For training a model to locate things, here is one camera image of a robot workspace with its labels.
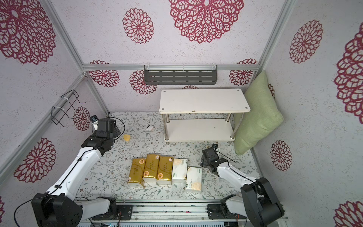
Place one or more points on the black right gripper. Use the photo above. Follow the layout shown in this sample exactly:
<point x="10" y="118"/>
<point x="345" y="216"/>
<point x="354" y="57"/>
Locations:
<point x="209" y="153"/>

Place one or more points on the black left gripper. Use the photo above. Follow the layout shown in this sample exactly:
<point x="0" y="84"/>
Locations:
<point x="116" y="131"/>

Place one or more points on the white tissue pack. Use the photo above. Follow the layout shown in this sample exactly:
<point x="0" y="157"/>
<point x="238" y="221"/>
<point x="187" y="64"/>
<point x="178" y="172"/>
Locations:
<point x="194" y="180"/>
<point x="179" y="172"/>

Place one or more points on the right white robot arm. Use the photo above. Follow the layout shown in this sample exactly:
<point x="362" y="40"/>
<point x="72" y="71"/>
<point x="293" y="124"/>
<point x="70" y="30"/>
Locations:
<point x="258" y="202"/>

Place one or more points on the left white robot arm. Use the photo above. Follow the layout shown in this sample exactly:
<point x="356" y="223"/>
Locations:
<point x="57" y="207"/>

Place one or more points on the white tissue pack beside gold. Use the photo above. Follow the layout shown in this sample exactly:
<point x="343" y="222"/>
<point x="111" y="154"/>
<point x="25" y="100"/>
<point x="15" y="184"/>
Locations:
<point x="179" y="172"/>

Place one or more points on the white two-tier shelf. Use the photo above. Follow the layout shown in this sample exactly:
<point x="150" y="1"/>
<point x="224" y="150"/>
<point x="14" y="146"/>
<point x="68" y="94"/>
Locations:
<point x="201" y="101"/>

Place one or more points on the gold tissue pack right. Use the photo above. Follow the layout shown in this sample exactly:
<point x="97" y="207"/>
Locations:
<point x="165" y="168"/>

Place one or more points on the gold tissue pack left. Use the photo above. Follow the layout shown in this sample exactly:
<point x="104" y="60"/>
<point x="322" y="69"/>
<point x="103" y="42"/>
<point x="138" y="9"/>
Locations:
<point x="135" y="178"/>

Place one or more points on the gold tissue pack middle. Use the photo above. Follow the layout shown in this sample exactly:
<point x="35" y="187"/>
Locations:
<point x="151" y="168"/>

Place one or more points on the yellow chick plush toy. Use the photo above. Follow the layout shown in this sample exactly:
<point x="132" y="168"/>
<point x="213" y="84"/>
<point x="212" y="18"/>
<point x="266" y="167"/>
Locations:
<point x="126" y="137"/>

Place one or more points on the green pillow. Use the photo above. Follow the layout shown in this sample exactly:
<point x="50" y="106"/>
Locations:
<point x="263" y="118"/>

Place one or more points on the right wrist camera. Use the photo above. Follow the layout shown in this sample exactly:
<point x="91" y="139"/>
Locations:
<point x="215" y="146"/>

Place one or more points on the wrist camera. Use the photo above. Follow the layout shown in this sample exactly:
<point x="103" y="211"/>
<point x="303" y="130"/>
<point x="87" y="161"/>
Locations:
<point x="215" y="146"/>
<point x="94" y="119"/>

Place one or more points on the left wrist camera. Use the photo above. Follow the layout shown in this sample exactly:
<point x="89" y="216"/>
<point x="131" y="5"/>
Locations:
<point x="94" y="119"/>

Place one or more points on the black wire wall rack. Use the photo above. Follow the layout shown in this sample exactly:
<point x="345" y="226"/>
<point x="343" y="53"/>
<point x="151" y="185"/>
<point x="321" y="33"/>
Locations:
<point x="59" y="112"/>

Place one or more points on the metal base rail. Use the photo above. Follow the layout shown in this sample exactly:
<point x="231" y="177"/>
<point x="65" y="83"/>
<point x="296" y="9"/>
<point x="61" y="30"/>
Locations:
<point x="170" y="214"/>

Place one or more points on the grey wall-mounted rack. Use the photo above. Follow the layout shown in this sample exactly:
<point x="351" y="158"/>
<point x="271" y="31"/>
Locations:
<point x="183" y="76"/>

